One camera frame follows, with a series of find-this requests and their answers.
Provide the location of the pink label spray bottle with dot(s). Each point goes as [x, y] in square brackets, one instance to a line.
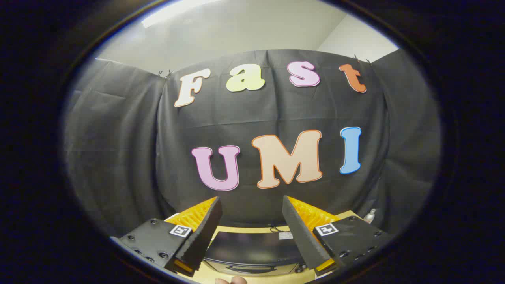
[369, 216]

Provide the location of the black toaster oven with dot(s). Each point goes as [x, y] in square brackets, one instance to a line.
[252, 248]

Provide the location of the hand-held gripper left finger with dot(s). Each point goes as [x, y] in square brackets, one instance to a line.
[205, 228]

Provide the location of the black backdrop cloth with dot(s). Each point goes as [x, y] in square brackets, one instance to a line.
[272, 114]

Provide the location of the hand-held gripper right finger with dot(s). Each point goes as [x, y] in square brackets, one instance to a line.
[298, 232]

